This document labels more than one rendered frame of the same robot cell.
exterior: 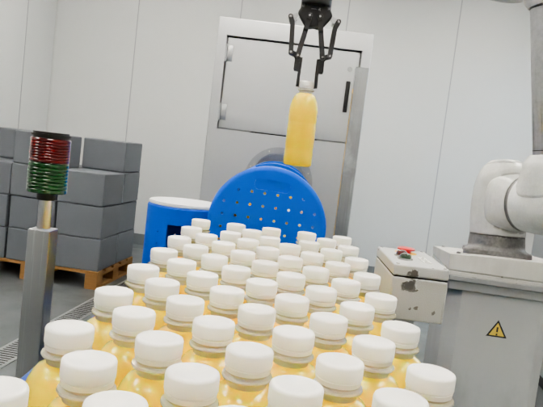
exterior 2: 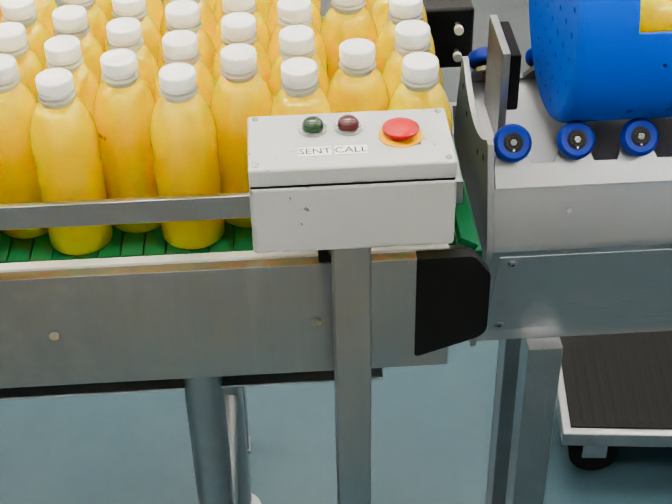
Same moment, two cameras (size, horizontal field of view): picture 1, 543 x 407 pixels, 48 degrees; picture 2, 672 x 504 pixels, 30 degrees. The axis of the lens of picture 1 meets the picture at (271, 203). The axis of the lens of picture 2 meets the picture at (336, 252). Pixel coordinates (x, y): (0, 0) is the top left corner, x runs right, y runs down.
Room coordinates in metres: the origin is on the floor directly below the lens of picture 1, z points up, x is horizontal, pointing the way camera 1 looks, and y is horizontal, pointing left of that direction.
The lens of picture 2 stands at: (1.08, -1.32, 1.76)
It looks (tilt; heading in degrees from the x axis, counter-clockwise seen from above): 38 degrees down; 87
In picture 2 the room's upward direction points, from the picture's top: 1 degrees counter-clockwise
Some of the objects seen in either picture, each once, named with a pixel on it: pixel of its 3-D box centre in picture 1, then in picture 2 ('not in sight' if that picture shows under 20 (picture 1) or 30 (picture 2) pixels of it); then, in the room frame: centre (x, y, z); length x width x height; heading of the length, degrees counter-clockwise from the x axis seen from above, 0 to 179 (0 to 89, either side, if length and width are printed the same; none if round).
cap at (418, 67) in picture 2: (342, 241); (420, 67); (1.25, -0.15, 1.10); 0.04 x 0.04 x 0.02
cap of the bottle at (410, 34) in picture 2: (306, 237); (412, 34); (1.25, -0.08, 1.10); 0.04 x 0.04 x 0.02
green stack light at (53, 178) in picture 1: (48, 177); not in sight; (0.99, 0.37, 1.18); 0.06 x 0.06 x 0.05
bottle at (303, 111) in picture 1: (301, 127); not in sight; (1.54, -0.05, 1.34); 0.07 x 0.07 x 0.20
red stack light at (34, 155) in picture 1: (50, 150); not in sight; (0.99, 0.37, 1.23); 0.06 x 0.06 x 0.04
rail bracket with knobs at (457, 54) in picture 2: not in sight; (443, 33); (1.33, 0.21, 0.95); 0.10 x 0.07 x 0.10; 89
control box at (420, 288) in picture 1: (407, 281); (350, 178); (1.16, -0.28, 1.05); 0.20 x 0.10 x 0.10; 179
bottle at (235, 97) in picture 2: not in sight; (244, 141); (1.05, -0.12, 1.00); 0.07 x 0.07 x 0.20
